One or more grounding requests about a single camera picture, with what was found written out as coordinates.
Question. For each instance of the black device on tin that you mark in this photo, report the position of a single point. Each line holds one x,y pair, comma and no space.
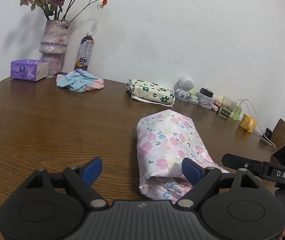
206,92

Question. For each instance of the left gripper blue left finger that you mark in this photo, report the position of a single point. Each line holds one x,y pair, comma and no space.
78,182

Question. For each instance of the white tin box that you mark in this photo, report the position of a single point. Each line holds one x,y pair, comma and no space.
205,101

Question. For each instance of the purple tissue pack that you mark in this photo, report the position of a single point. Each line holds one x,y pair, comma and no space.
29,70

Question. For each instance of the blue pink crumpled garment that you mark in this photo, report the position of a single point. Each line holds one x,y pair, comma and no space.
79,81

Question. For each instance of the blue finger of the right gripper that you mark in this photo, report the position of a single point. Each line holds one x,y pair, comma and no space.
236,162

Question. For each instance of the yellow mug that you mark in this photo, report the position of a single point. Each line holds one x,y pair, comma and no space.
248,123

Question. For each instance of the pink knitted vase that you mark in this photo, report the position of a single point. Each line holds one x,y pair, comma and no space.
54,44

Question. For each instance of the red white small tube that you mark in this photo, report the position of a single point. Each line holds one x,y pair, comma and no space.
216,105

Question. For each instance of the white astronaut speaker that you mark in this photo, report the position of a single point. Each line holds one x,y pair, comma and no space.
185,85

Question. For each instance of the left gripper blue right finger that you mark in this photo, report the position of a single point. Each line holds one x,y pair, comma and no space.
203,181

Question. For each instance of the pink floral dress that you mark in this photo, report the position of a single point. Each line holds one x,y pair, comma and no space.
164,140

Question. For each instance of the brown cardboard box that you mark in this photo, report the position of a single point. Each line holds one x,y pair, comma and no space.
278,138

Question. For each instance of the oolong tea bottle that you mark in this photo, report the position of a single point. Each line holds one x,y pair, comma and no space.
85,51

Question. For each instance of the green white small box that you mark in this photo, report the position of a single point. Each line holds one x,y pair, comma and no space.
192,98

